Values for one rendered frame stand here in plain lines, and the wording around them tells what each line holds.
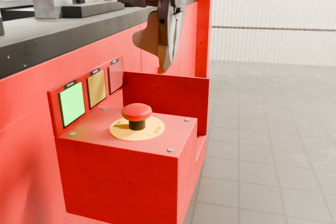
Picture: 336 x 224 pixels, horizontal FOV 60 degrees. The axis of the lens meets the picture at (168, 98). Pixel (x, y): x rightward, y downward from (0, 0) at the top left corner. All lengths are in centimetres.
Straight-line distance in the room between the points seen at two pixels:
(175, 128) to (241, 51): 363
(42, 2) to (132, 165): 56
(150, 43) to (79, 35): 26
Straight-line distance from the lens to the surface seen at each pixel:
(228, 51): 399
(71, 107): 40
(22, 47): 51
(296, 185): 168
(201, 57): 247
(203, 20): 242
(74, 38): 63
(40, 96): 55
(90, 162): 38
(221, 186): 157
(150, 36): 42
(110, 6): 96
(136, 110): 36
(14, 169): 53
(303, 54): 408
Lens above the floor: 96
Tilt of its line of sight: 21 degrees down
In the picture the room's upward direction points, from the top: straight up
